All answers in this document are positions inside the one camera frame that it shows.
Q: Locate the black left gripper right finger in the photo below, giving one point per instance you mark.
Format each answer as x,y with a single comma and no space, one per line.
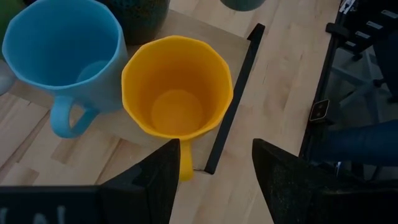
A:
289,193

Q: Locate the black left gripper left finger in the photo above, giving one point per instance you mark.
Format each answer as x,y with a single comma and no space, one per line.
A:
149,193

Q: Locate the yellow faceted mug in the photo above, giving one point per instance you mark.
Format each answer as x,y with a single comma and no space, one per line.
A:
177,93

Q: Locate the blue mug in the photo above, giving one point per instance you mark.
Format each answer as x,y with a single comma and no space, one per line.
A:
62,46

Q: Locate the dark speckled mug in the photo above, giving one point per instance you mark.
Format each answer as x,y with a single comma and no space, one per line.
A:
140,18

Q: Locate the green ribbed mug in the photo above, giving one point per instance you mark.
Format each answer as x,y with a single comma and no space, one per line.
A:
6,18

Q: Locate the person's leg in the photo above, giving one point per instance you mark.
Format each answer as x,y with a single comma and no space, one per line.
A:
357,143

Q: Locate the grey chair base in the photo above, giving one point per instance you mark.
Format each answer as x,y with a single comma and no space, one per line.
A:
351,76

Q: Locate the wooden tray board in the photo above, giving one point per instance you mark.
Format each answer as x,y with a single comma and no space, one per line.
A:
192,29

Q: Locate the white mug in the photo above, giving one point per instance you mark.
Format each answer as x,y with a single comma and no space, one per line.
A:
242,4

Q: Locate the black table-edge camera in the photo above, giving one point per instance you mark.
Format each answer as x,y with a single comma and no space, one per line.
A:
319,109

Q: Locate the black aluminium table frame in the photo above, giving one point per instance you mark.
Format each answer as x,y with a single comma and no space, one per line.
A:
326,71

